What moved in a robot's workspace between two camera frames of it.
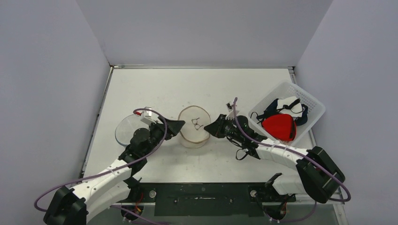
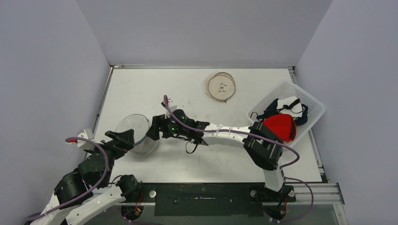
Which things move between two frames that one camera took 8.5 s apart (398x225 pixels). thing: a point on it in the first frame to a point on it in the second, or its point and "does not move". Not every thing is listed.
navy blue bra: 271,109 does not move
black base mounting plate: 177,199 does not move
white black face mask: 291,105 does not move
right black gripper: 224,126 to 158,126
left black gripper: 173,128 to 125,141
